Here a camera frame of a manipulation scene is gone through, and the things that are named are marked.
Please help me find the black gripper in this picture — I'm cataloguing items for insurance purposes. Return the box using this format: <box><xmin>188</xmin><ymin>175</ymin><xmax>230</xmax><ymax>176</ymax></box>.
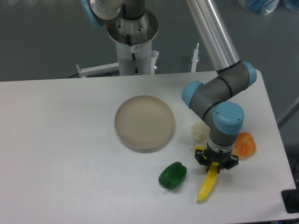
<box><xmin>194</xmin><ymin>147</ymin><xmax>239</xmax><ymax>174</ymax></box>

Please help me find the yellow banana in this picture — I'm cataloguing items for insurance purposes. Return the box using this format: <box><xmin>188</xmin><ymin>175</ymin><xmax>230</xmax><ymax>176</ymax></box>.
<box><xmin>193</xmin><ymin>145</ymin><xmax>220</xmax><ymax>203</ymax></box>

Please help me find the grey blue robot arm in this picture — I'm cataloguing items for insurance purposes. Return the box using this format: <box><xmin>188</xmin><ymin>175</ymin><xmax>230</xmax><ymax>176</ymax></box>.
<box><xmin>81</xmin><ymin>0</ymin><xmax>257</xmax><ymax>172</ymax></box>

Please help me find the white pear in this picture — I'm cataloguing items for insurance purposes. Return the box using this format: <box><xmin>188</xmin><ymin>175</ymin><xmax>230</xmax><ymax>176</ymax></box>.
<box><xmin>192</xmin><ymin>120</ymin><xmax>210</xmax><ymax>142</ymax></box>

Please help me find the orange bell pepper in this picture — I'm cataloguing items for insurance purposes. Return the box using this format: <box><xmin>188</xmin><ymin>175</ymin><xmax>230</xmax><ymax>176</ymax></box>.
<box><xmin>232</xmin><ymin>132</ymin><xmax>256</xmax><ymax>160</ymax></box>

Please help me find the green bell pepper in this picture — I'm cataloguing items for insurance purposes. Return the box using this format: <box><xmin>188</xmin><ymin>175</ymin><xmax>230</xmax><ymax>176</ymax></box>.
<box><xmin>158</xmin><ymin>161</ymin><xmax>187</xmax><ymax>190</ymax></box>

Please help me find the beige round plate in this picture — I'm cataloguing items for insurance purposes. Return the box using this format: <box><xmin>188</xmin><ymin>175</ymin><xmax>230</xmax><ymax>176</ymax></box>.
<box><xmin>114</xmin><ymin>95</ymin><xmax>175</xmax><ymax>153</ymax></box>

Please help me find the black device at table edge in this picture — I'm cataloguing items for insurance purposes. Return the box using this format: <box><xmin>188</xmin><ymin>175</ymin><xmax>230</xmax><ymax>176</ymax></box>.
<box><xmin>280</xmin><ymin>163</ymin><xmax>299</xmax><ymax>214</ymax></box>

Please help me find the grey diagonal pole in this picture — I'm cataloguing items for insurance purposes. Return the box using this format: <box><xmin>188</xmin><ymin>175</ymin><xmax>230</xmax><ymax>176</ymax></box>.
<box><xmin>277</xmin><ymin>97</ymin><xmax>299</xmax><ymax>129</ymax></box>

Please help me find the blue plastic bag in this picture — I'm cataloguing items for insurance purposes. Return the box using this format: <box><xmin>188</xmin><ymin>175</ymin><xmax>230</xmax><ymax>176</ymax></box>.
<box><xmin>238</xmin><ymin>0</ymin><xmax>299</xmax><ymax>15</ymax></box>

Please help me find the white metal bracket right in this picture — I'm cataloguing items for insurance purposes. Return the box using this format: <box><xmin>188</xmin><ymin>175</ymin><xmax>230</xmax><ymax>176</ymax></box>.
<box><xmin>191</xmin><ymin>43</ymin><xmax>200</xmax><ymax>72</ymax></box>

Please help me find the white metal bracket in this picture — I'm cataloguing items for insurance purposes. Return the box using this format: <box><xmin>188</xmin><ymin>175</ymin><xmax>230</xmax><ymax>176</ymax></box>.
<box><xmin>76</xmin><ymin>63</ymin><xmax>119</xmax><ymax>77</ymax></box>
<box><xmin>191</xmin><ymin>43</ymin><xmax>200</xmax><ymax>72</ymax></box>

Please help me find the white metal bracket left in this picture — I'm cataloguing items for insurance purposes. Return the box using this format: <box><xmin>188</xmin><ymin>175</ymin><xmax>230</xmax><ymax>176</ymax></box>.
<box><xmin>76</xmin><ymin>63</ymin><xmax>119</xmax><ymax>77</ymax></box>

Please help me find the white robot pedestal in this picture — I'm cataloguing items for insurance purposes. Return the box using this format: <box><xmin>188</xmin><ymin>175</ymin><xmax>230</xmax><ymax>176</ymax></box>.
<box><xmin>107</xmin><ymin>10</ymin><xmax>158</xmax><ymax>76</ymax></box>

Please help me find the black cable on pedestal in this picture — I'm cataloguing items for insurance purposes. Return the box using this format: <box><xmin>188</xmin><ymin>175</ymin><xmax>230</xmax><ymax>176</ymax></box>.
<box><xmin>126</xmin><ymin>34</ymin><xmax>140</xmax><ymax>76</ymax></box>

